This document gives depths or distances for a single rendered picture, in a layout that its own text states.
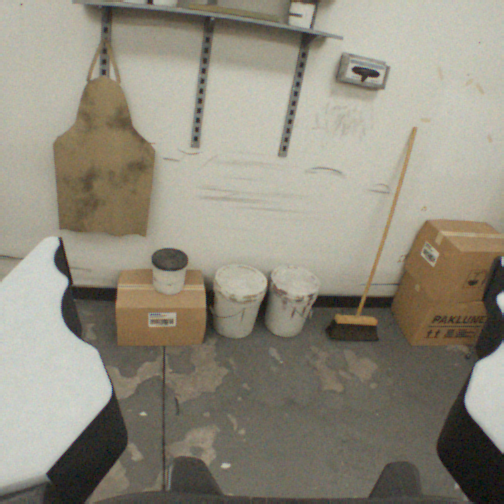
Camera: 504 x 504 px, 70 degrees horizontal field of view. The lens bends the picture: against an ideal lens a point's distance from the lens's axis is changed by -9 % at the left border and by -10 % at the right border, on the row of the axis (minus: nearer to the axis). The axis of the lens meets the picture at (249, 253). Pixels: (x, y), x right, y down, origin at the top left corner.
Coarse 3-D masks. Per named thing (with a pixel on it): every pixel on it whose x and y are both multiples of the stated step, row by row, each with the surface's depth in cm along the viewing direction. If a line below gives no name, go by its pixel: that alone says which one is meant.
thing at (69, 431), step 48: (48, 240) 11; (0, 288) 9; (48, 288) 9; (0, 336) 7; (48, 336) 7; (0, 384) 6; (48, 384) 6; (96, 384) 6; (0, 432) 5; (48, 432) 6; (96, 432) 6; (0, 480) 5; (48, 480) 5; (96, 480) 6
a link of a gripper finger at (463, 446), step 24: (480, 336) 9; (480, 360) 7; (480, 384) 7; (456, 408) 7; (480, 408) 6; (456, 432) 6; (480, 432) 6; (456, 456) 6; (480, 456) 6; (456, 480) 6; (480, 480) 6
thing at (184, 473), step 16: (176, 464) 5; (192, 464) 5; (400, 464) 5; (176, 480) 5; (192, 480) 5; (208, 480) 5; (384, 480) 5; (400, 480) 5; (416, 480) 5; (128, 496) 4; (144, 496) 4; (160, 496) 5; (176, 496) 5; (192, 496) 5; (208, 496) 5; (224, 496) 5; (240, 496) 5; (368, 496) 5; (384, 496) 5; (400, 496) 5; (416, 496) 5; (432, 496) 4
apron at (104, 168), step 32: (96, 96) 179; (96, 128) 188; (128, 128) 190; (64, 160) 192; (96, 160) 197; (128, 160) 198; (64, 192) 202; (96, 192) 206; (128, 192) 208; (64, 224) 213; (96, 224) 216; (128, 224) 219
